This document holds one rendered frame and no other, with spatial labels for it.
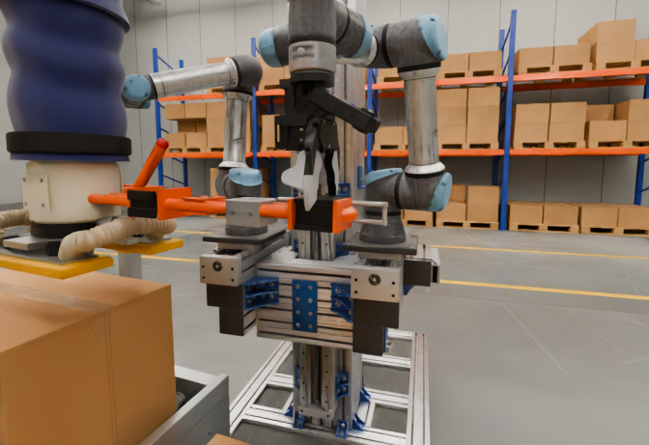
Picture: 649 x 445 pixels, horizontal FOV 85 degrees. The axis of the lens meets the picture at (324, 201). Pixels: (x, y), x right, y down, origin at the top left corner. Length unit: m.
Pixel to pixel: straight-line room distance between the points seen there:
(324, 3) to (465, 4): 9.24
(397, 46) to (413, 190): 0.39
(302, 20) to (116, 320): 0.79
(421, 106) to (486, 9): 8.80
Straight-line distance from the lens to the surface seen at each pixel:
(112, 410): 1.10
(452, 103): 7.87
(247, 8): 11.01
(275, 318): 1.29
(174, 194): 0.75
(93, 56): 0.91
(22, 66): 0.93
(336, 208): 0.53
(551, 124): 8.14
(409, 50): 1.01
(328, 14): 0.60
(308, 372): 1.50
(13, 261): 0.90
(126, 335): 1.05
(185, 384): 1.36
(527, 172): 9.34
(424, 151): 1.04
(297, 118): 0.56
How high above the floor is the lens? 1.28
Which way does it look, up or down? 6 degrees down
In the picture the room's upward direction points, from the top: straight up
